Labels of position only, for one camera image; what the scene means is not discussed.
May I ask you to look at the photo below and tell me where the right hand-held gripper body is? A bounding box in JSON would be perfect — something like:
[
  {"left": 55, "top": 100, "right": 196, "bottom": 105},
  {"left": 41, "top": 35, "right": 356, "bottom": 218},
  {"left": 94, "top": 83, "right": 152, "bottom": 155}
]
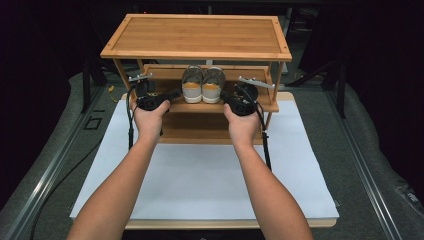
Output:
[{"left": 225, "top": 75, "right": 277, "bottom": 117}]

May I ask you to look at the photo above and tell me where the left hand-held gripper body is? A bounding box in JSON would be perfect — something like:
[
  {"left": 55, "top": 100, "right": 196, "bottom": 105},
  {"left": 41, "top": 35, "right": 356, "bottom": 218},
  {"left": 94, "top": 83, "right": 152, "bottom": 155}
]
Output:
[{"left": 127, "top": 72, "right": 172, "bottom": 112}]

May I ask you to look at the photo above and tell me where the white beige sneaker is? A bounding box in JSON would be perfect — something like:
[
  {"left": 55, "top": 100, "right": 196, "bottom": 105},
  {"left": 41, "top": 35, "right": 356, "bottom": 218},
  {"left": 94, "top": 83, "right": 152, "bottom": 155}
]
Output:
[
  {"left": 181, "top": 64, "right": 205, "bottom": 104},
  {"left": 201, "top": 66, "right": 227, "bottom": 105}
]

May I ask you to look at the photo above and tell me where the wooden three-tier shoe rack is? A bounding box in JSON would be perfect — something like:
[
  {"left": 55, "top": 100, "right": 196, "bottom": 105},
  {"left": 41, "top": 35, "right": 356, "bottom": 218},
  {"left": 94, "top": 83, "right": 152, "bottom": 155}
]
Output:
[{"left": 99, "top": 13, "right": 293, "bottom": 146}]

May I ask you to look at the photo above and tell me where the person's left hand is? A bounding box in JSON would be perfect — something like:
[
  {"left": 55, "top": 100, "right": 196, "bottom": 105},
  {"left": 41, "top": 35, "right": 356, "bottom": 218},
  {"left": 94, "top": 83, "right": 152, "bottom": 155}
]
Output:
[{"left": 130, "top": 99, "right": 171, "bottom": 143}]

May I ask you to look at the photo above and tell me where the person's right hand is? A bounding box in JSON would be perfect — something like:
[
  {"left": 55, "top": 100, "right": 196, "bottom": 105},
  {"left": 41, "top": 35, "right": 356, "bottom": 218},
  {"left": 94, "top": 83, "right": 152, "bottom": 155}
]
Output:
[{"left": 222, "top": 102, "right": 263, "bottom": 148}]

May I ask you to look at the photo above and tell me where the black stand pole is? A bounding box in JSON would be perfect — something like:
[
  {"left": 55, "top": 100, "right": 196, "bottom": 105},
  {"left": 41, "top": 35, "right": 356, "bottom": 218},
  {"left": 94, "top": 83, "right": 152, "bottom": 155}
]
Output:
[
  {"left": 335, "top": 63, "right": 348, "bottom": 118},
  {"left": 81, "top": 59, "right": 93, "bottom": 114}
]

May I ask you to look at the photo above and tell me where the white table mat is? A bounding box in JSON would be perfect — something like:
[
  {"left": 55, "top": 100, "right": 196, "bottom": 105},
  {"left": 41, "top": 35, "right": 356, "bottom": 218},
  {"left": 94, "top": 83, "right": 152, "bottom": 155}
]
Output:
[{"left": 69, "top": 98, "right": 340, "bottom": 222}]

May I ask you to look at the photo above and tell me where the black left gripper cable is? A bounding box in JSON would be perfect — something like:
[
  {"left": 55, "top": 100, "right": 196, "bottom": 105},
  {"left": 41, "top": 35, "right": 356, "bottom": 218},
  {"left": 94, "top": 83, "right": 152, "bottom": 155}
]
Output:
[{"left": 29, "top": 85, "right": 138, "bottom": 240}]

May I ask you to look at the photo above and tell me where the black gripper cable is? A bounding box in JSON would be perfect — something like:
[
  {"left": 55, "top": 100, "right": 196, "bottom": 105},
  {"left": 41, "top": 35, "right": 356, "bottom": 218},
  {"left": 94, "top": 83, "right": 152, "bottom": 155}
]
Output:
[
  {"left": 29, "top": 85, "right": 138, "bottom": 240},
  {"left": 254, "top": 102, "right": 273, "bottom": 173}
]

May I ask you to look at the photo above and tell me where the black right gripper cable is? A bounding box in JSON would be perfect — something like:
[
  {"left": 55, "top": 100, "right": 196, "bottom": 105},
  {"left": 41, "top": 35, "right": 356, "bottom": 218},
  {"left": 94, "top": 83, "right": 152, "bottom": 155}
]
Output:
[{"left": 254, "top": 102, "right": 273, "bottom": 173}]

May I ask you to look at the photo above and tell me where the grey metal floor rail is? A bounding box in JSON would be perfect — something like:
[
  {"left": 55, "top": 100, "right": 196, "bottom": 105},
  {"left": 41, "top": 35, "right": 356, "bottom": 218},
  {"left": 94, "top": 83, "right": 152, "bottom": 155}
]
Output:
[
  {"left": 3, "top": 86, "right": 111, "bottom": 240},
  {"left": 324, "top": 89, "right": 405, "bottom": 240}
]

